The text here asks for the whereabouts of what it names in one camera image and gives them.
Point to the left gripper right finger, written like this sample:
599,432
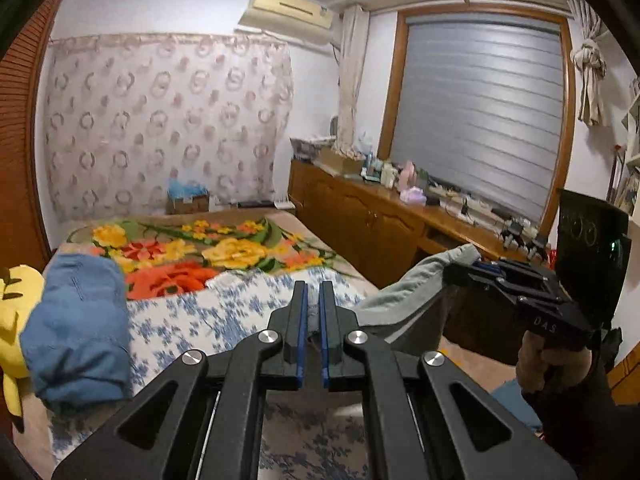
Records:
338,370

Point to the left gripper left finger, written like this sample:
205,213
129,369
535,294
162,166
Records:
286,368

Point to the grey pants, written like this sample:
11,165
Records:
409,314

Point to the right hand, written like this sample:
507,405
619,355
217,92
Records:
540,367

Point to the wooden sideboard cabinet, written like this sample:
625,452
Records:
383,238

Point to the blue floral white sheet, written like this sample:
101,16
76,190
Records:
215,417

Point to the colourful flower blanket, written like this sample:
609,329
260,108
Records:
209,280

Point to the pink tissue pack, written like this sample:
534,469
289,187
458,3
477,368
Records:
413,196

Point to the cardboard box on sideboard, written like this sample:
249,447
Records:
336,163

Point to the pink bottle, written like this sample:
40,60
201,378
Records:
407,177

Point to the cardboard box with blue bag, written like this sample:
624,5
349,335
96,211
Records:
186,198

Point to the patterned flat box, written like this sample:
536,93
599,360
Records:
307,150

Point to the folded blue jeans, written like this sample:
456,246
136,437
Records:
76,341

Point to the grey window blind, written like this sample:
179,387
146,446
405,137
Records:
481,105

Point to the circle patterned curtain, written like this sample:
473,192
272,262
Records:
128,114

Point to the yellow pikachu plush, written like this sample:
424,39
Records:
21,291

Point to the beige tied curtain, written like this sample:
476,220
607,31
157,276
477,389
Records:
355,32

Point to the white air conditioner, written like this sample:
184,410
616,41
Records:
300,19

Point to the brown louvered wardrobe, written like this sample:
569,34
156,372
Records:
23,236

